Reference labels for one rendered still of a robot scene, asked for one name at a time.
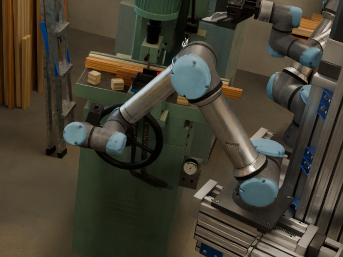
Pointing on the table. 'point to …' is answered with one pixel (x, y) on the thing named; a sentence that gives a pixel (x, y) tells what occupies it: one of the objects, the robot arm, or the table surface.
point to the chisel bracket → (154, 50)
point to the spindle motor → (157, 9)
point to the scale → (133, 60)
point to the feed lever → (192, 23)
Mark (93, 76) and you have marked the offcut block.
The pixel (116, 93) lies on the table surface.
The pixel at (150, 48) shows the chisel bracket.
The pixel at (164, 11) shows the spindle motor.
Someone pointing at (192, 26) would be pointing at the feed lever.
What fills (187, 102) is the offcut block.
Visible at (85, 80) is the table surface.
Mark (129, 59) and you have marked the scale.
